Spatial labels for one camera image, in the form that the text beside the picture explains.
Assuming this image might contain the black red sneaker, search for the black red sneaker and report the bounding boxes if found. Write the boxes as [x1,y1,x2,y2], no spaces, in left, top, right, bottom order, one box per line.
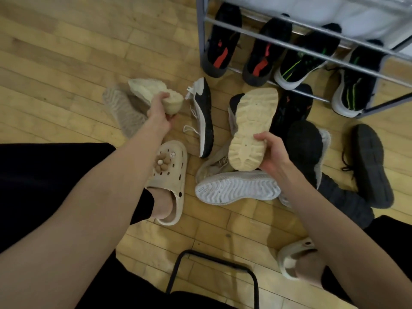
[242,17,293,87]
[201,2,242,79]

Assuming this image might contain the person's left foot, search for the person's left foot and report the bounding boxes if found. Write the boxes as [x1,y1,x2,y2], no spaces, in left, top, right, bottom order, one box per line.
[146,186,178,221]

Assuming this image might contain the person's left forearm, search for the person's left forearm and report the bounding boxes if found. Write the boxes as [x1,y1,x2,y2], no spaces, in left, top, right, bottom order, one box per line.
[0,124,168,309]

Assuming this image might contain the person's foot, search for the person's foot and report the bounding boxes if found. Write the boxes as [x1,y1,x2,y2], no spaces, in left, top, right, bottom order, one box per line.
[294,251,326,285]
[146,186,178,221]

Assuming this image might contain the black metal stool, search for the black metal stool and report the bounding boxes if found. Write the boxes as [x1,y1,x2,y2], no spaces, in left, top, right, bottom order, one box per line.
[165,250,260,309]

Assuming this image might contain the black green-striped sneaker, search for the black green-striped sneaker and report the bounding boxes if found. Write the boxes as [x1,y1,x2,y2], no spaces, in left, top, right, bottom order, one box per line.
[331,40,385,118]
[273,23,342,91]

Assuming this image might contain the person's right forearm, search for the person's right forearm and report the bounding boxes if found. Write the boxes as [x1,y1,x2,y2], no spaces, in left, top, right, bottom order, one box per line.
[276,161,412,309]

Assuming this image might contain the grey metal shoe rack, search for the grey metal shoe rack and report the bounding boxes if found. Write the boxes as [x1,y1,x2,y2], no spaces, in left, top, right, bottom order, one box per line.
[195,0,412,119]

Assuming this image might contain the person's right hand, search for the person's right hand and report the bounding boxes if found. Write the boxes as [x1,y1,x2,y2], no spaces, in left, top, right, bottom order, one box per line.
[253,131,292,174]

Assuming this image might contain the person's black trousers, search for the person's black trousers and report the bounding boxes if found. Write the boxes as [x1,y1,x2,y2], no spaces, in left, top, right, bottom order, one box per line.
[0,143,412,309]

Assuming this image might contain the person's right foot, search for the person's right foot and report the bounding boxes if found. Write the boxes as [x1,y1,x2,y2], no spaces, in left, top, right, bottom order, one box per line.
[294,251,326,285]

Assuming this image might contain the beige chunky sneaker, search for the beige chunky sneaker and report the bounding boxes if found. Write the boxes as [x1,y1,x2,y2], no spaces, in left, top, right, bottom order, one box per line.
[227,87,279,172]
[128,78,185,115]

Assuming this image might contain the person's left hand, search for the person's left hand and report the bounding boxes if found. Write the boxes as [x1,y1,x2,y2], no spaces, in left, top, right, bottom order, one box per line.
[146,91,178,132]

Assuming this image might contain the cream clog with pink charm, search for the cream clog with pink charm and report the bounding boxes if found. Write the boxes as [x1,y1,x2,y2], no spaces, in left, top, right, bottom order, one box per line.
[276,237,318,281]

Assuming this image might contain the cream clog with flower charm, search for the cream clog with flower charm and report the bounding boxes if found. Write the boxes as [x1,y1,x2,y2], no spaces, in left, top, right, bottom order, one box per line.
[144,140,188,226]

